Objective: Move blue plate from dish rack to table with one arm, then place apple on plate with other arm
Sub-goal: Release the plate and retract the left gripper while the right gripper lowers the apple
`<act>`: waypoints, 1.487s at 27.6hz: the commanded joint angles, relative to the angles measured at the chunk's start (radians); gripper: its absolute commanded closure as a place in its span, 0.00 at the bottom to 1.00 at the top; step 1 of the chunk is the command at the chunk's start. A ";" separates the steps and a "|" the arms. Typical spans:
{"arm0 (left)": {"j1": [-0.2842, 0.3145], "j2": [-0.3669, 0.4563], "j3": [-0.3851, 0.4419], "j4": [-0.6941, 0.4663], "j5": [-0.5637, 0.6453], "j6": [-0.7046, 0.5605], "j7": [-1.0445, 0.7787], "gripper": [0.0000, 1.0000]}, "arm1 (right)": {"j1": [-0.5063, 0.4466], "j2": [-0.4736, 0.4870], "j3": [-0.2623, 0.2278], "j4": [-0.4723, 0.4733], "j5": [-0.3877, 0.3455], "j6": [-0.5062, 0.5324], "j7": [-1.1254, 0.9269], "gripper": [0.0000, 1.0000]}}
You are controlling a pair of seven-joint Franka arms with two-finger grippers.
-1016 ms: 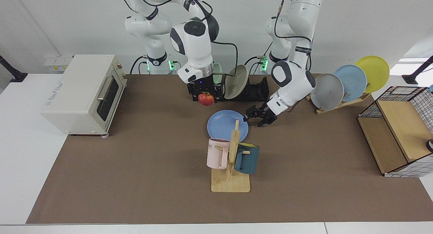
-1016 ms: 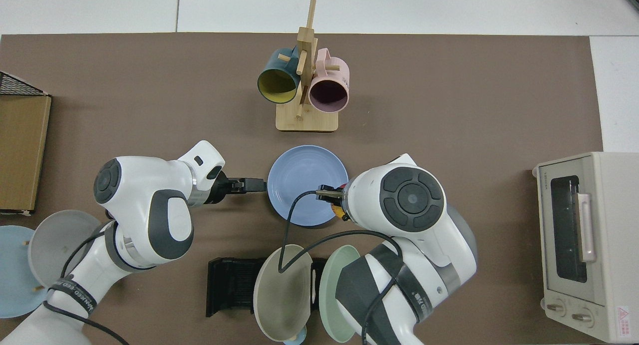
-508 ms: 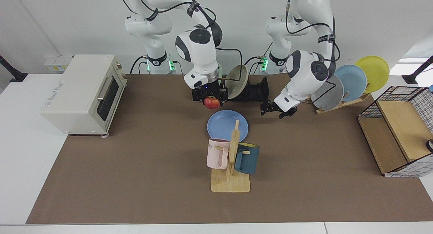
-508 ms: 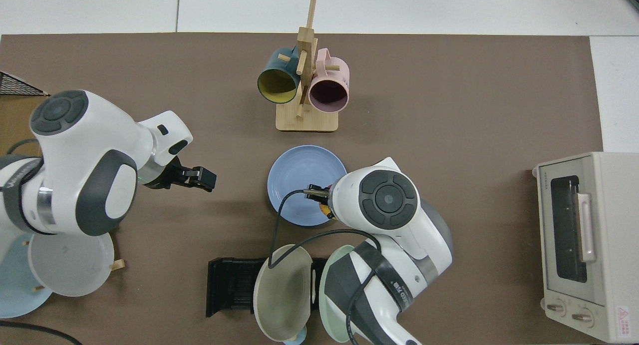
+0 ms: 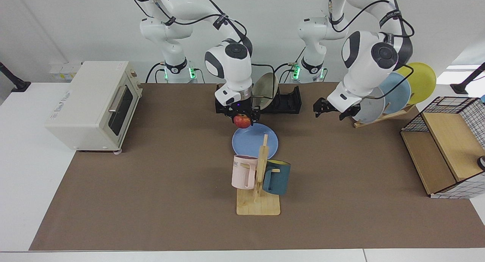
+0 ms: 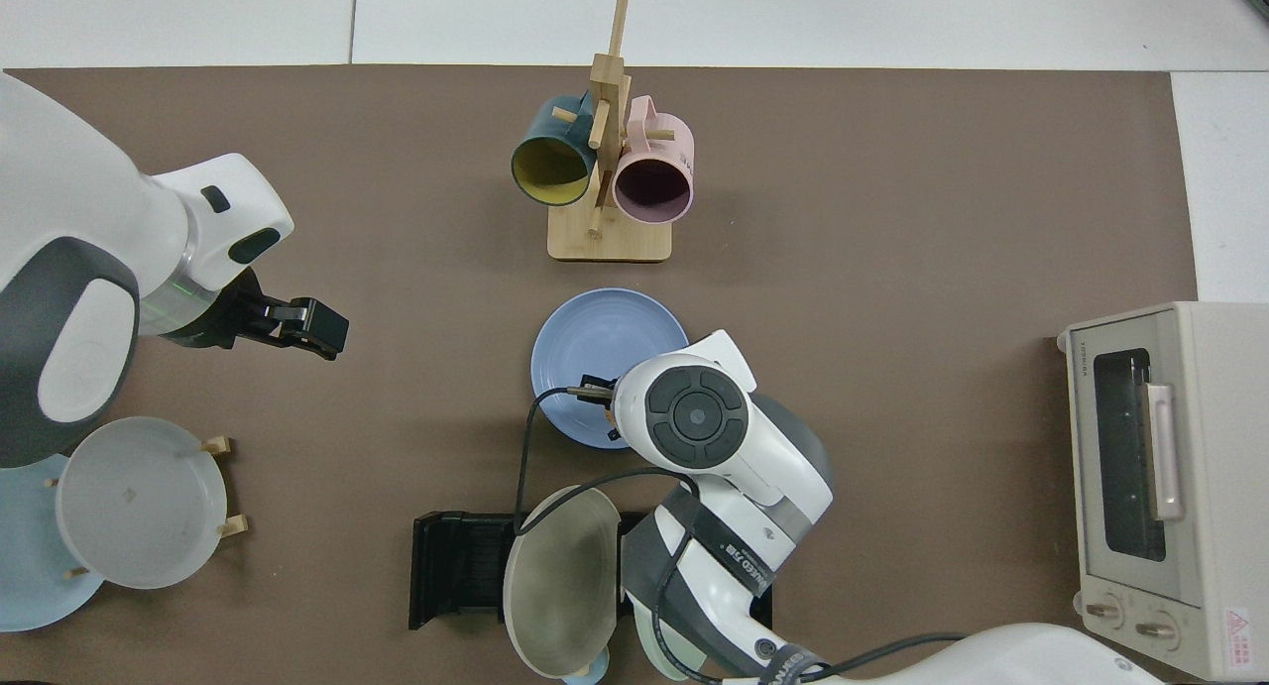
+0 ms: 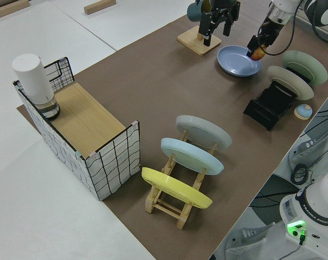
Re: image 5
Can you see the red yellow apple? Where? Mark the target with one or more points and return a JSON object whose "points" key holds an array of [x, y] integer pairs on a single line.
{"points": [[242, 121]]}

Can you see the beige grey plate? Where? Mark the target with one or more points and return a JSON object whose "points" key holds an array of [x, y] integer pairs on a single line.
{"points": [[265, 87]]}

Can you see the black dish rack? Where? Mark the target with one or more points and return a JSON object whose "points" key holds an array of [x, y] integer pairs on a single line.
{"points": [[286, 102]]}

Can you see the pale grey plate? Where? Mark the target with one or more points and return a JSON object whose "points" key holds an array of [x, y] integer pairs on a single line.
{"points": [[371, 110]]}

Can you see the wooden plate rack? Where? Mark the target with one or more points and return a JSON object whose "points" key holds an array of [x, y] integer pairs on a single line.
{"points": [[379, 120]]}

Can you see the light blue plate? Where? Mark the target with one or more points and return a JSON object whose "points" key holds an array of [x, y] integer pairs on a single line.
{"points": [[398, 93]]}

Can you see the yellow plate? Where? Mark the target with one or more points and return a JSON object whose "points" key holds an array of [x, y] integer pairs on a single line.
{"points": [[420, 82]]}

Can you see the pink cup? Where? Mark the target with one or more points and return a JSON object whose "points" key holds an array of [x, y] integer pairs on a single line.
{"points": [[242, 174]]}

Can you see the dark teal cup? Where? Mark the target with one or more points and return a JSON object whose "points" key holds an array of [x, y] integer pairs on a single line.
{"points": [[278, 180]]}

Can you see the wooden cup stand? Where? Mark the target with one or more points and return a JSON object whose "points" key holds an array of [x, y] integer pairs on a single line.
{"points": [[257, 207]]}

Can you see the brown table cloth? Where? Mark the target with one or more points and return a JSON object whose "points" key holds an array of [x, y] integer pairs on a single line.
{"points": [[170, 186]]}

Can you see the pale toaster oven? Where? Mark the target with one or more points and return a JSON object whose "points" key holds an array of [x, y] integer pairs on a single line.
{"points": [[83, 102]]}

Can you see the small dark round object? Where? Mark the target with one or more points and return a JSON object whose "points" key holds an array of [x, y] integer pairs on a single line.
{"points": [[482, 163]]}

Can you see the white wall socket boxes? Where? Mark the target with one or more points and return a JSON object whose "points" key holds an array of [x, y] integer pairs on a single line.
{"points": [[64, 71]]}

